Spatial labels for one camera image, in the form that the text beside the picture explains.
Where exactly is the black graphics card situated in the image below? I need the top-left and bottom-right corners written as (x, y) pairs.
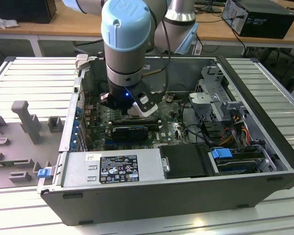
top-left (111, 126), bottom-right (149, 142)

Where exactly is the green motherboard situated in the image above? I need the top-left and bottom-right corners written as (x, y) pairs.
top-left (84, 94), bottom-right (201, 151)

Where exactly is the silver power supply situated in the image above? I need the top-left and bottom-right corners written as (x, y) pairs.
top-left (60, 149), bottom-right (167, 188)

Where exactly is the grey metal drive cage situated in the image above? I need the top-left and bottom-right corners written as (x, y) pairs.
top-left (188, 65), bottom-right (250, 123)

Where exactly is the black optical drive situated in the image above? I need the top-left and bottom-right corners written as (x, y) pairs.
top-left (159, 144), bottom-right (211, 179)

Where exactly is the blue case latch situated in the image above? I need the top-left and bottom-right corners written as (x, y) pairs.
top-left (37, 168), bottom-right (52, 179)

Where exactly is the grey parts rack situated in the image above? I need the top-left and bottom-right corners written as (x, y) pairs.
top-left (0, 99), bottom-right (66, 189)

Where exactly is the black PC case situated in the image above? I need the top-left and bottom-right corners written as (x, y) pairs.
top-left (36, 54), bottom-right (294, 226)

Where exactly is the hard disk blue carrier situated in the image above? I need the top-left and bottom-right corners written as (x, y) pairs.
top-left (209, 146), bottom-right (267, 176)

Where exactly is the black equipment case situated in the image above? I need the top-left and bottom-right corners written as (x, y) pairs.
top-left (0, 0), bottom-right (57, 24)

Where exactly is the crumpled white paper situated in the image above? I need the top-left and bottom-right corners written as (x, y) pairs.
top-left (0, 14), bottom-right (20, 29)

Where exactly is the black desktop computer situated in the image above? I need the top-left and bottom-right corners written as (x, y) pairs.
top-left (221, 0), bottom-right (294, 40)

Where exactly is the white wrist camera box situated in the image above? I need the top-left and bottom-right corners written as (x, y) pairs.
top-left (132, 91), bottom-right (159, 118)

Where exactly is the grey case handle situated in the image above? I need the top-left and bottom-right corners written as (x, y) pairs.
top-left (74, 54), bottom-right (95, 71)

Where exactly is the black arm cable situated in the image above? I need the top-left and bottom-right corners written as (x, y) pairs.
top-left (147, 19), bottom-right (172, 96)

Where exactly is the yellow red wire bundle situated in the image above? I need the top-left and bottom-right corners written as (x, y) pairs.
top-left (220, 117), bottom-right (252, 145)

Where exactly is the black power cable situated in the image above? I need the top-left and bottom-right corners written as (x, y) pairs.
top-left (231, 24), bottom-right (247, 57)

